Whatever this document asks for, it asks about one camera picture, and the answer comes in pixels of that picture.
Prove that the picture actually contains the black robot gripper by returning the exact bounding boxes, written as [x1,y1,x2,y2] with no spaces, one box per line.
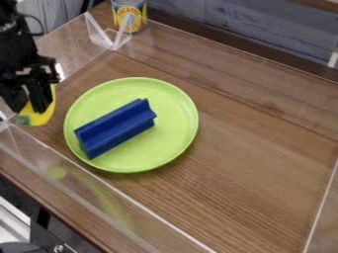
[0,19,59,114]

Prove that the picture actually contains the yellow toy banana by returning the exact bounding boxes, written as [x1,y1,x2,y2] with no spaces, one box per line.
[16,84,57,127]

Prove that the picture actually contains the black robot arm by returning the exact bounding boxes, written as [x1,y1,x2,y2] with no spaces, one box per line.
[0,0,59,114]

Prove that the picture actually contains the lime green plate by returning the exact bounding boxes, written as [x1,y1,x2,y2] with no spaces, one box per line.
[63,77,198,173]

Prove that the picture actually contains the blue foam block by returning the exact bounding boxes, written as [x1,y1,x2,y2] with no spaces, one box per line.
[74,99,158,159]

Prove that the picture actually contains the yellow labelled tin can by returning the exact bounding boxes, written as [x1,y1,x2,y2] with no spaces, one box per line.
[111,0,149,34]

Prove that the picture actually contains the black cable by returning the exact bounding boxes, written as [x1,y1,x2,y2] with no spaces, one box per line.
[22,13,47,37]

